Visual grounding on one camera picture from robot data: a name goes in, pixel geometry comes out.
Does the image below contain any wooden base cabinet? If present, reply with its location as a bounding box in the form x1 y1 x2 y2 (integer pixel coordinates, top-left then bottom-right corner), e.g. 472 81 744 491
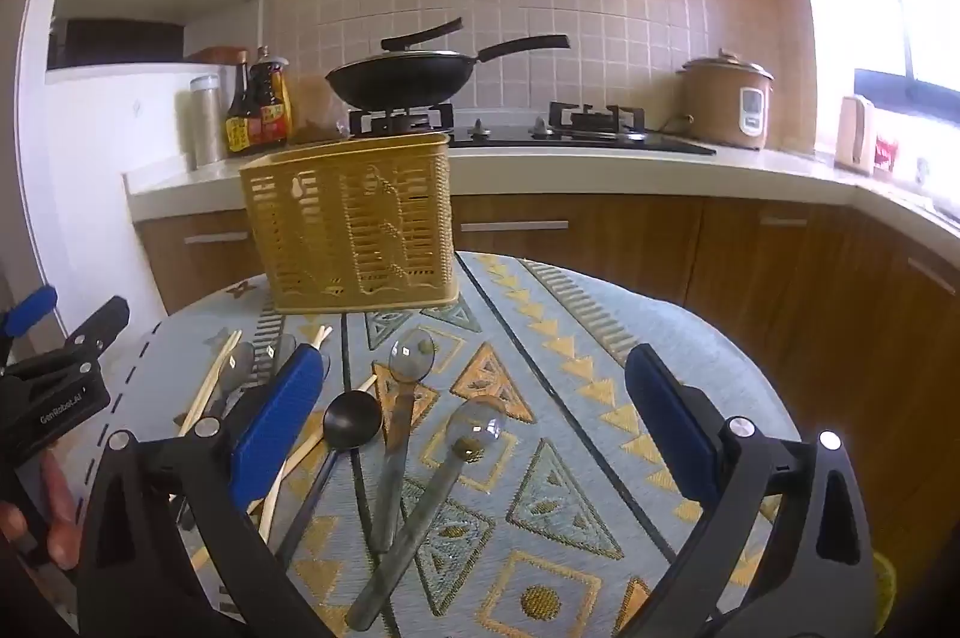
135 192 960 549

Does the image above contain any black gas stove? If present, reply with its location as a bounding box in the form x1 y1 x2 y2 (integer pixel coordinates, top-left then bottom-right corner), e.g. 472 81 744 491
347 102 718 157

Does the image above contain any black wok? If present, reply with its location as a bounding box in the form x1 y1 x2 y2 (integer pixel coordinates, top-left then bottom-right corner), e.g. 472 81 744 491
325 35 572 112

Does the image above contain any stainless steel spoon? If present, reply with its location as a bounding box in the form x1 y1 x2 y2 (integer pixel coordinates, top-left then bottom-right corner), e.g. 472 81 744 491
202 340 257 420

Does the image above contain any white kitchen countertop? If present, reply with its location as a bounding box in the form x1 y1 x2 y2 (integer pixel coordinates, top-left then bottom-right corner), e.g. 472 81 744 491
124 142 960 243

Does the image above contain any yellow plastic utensil basket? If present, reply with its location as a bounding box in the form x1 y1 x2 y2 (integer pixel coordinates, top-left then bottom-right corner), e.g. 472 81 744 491
238 132 460 315

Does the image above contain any slim dark sauce bottle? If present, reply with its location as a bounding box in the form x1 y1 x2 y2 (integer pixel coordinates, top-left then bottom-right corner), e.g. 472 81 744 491
226 52 254 157

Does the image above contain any person's left hand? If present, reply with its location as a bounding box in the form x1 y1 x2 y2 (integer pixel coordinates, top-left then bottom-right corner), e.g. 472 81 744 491
0 447 82 571

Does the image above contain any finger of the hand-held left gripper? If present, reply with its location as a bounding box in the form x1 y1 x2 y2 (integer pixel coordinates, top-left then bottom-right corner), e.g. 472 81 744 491
0 285 60 347
0 297 131 384

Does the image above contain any white electric kettle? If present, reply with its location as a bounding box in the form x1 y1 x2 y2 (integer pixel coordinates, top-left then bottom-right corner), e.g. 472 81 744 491
834 94 878 175

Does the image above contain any black spatula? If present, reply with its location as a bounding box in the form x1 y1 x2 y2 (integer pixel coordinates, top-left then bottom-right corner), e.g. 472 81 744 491
380 16 465 53

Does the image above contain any beige rice cooker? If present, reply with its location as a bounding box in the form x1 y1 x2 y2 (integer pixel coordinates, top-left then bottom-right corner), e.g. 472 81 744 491
676 48 775 151

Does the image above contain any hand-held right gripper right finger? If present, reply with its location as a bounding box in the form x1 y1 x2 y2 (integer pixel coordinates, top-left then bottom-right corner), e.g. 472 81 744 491
624 342 878 638

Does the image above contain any clear plastic spoon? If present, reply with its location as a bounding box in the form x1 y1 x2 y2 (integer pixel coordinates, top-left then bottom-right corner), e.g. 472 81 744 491
367 329 437 555
345 398 509 633

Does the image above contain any large dark sauce bottle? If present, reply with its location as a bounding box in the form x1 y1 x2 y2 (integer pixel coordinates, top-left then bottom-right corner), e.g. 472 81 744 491
247 46 293 149

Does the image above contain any clear bag of brown food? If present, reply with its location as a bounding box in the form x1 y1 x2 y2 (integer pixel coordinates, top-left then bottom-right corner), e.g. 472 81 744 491
291 83 351 145

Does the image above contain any black plastic spoon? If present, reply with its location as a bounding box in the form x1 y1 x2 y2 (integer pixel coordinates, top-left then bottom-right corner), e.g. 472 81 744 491
271 390 383 568

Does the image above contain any patterned light blue tablecloth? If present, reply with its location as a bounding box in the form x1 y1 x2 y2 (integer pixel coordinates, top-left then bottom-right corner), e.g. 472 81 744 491
52 248 818 638

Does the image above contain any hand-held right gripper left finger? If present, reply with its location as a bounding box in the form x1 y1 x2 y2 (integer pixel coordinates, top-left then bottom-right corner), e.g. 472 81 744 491
75 342 332 638

